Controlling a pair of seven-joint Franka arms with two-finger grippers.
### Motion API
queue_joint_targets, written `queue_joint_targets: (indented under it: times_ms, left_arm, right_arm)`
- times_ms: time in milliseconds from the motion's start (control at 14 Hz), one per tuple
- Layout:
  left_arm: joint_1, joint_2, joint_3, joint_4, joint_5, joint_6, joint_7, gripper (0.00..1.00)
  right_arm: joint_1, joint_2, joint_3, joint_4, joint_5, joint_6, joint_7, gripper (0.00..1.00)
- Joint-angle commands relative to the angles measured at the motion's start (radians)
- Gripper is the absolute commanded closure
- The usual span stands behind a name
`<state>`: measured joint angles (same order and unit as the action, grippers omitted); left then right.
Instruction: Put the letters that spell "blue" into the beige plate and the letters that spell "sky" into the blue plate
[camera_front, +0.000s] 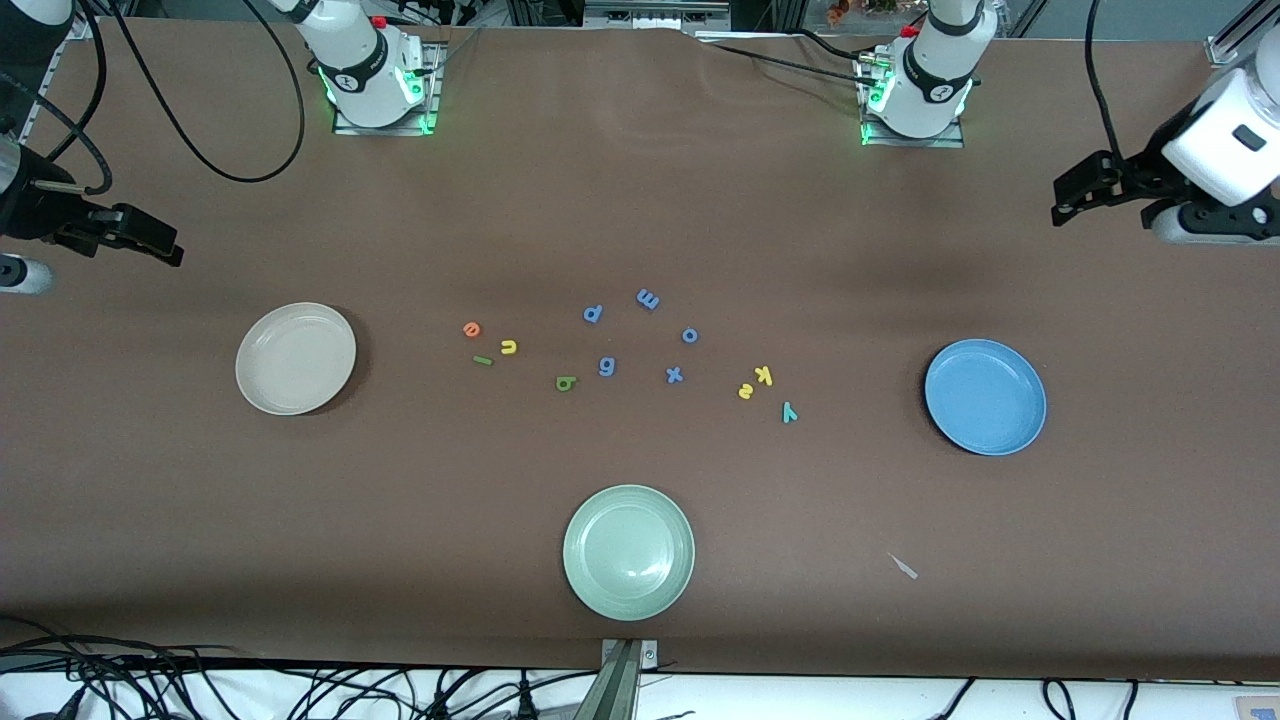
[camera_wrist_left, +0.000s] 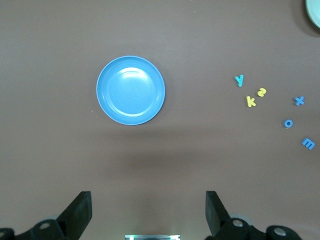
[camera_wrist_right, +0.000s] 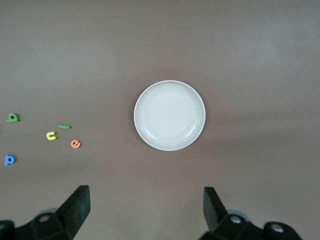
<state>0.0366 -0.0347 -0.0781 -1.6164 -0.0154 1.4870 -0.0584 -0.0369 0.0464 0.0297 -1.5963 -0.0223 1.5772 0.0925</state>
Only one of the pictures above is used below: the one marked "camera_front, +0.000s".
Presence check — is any beige brown plate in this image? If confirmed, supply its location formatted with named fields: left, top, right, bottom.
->
left=235, top=302, right=358, bottom=416

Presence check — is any blue plate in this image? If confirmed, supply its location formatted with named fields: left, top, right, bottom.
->
left=924, top=338, right=1048, bottom=457

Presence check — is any brown table cover sheet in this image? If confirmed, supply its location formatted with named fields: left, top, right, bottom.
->
left=0, top=18, right=1280, bottom=681

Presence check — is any pale green plate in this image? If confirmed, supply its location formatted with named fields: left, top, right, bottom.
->
left=562, top=484, right=696, bottom=622

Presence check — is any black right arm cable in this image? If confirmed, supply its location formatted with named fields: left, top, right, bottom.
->
left=30, top=0, right=306, bottom=196

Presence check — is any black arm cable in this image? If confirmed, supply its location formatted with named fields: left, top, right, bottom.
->
left=1085, top=0, right=1129, bottom=171
left=30, top=0, right=306, bottom=196

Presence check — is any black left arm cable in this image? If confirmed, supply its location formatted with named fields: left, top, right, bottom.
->
left=1085, top=0, right=1129, bottom=171

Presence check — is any aluminium corner rail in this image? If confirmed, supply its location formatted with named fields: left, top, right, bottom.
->
left=1205, top=0, right=1280, bottom=66
left=20, top=12, right=98, bottom=136

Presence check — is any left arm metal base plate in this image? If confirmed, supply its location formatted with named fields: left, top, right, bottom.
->
left=858, top=50, right=966, bottom=149

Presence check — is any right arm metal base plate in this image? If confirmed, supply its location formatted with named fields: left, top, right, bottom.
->
left=332, top=40, right=441, bottom=136

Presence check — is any black base power cable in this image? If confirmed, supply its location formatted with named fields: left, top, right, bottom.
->
left=695, top=28, right=876, bottom=81

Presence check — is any black cable tangle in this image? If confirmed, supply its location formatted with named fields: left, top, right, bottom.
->
left=0, top=615, right=601, bottom=720

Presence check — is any aluminium frame crossbar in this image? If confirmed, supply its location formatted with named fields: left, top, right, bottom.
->
left=583, top=0, right=733, bottom=31

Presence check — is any aluminium camera post bracket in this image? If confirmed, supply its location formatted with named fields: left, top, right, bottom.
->
left=575, top=638, right=659, bottom=720

